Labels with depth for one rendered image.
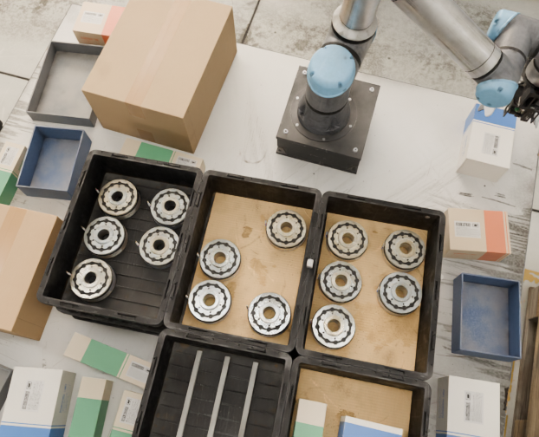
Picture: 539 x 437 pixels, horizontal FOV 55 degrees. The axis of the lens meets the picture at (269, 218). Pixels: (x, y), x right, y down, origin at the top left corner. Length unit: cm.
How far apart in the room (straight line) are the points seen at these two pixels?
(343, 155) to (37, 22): 200
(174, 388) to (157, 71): 84
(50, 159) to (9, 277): 43
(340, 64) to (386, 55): 139
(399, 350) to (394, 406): 13
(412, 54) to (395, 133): 115
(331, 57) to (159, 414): 94
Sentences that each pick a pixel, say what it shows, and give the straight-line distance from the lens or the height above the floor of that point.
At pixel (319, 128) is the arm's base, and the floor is 83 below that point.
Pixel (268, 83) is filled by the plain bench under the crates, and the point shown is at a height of 70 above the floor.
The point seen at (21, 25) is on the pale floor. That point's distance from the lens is 308.
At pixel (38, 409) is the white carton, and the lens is 141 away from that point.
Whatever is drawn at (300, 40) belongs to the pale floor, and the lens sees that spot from 274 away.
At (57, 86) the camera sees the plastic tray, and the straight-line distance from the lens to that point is 184.
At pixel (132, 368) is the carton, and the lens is 138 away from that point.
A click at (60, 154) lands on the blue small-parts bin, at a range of 170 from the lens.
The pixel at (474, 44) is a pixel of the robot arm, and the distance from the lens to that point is 114.
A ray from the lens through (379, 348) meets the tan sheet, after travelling 129.
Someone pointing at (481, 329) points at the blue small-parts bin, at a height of 70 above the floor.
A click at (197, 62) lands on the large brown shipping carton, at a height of 90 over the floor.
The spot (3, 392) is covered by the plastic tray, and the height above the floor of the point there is 74.
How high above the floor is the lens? 209
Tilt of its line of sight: 69 degrees down
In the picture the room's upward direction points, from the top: 2 degrees counter-clockwise
